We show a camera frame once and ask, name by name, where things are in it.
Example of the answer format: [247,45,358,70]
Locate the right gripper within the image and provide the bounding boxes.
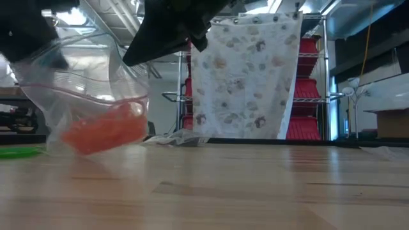
[122,0,239,67]

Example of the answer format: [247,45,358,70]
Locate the silver air duct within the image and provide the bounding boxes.
[86,0,162,79]

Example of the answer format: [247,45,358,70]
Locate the cardboard box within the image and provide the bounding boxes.
[364,108,409,139]

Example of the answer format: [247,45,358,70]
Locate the yellow extension cable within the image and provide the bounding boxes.
[360,0,375,77]

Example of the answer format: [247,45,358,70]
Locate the black rubber bands heap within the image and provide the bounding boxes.
[188,137,207,147]

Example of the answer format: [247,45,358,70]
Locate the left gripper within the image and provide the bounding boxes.
[0,0,81,70]

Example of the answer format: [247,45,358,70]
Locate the white flower-shaped floor lamp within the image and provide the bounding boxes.
[341,76,376,139]

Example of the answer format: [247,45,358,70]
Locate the orange rubber bands heap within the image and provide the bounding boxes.
[61,103,148,157]

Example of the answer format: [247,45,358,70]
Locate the white floral print cloth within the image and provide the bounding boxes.
[190,11,304,141]

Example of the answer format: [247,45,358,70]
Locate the chrome wire shelving cart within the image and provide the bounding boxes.
[161,12,348,141]

